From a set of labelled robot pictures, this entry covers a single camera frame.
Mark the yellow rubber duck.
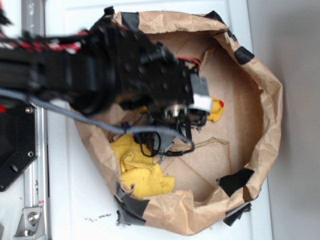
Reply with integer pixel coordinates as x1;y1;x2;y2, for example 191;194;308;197
207;96;224;122

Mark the white tray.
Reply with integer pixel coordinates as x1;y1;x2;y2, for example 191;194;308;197
45;0;273;240

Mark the yellow cloth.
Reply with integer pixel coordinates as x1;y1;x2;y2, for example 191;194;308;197
111;134;176;199

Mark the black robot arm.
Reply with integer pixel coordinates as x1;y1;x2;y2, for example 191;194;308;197
0;22;212;126

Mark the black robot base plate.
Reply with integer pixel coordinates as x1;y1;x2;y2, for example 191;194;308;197
0;101;37;192

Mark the metal corner bracket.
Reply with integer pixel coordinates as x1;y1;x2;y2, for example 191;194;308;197
13;206;47;240

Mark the aluminium extrusion rail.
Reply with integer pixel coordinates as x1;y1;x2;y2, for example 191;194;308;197
21;0;49;208

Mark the brown paper bag bin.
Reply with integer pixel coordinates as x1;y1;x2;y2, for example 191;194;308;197
76;11;283;236

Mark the grey braided cable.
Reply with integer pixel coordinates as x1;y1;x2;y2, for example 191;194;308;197
0;87;196;157

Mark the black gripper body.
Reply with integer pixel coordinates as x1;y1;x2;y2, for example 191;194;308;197
140;43;212;125

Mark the red white black wire bundle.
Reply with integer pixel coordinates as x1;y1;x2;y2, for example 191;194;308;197
0;7;91;55

